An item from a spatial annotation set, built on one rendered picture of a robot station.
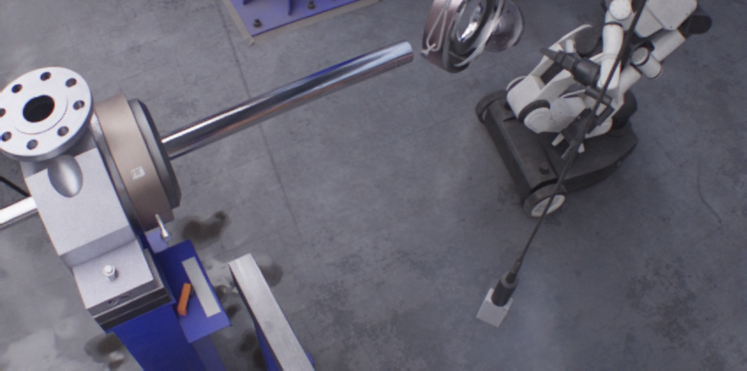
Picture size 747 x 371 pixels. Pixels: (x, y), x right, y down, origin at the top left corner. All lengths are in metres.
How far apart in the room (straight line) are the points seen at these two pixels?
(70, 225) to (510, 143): 1.99
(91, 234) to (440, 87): 2.17
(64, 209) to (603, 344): 2.14
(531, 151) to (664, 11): 0.89
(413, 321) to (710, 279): 1.38
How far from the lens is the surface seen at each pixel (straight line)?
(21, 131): 1.64
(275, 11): 3.73
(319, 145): 3.20
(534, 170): 3.00
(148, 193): 1.75
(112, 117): 1.78
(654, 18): 2.67
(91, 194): 1.68
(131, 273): 1.72
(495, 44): 2.51
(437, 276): 2.91
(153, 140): 1.76
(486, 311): 1.82
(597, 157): 3.19
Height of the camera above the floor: 2.61
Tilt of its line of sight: 56 degrees down
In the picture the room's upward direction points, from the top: 3 degrees clockwise
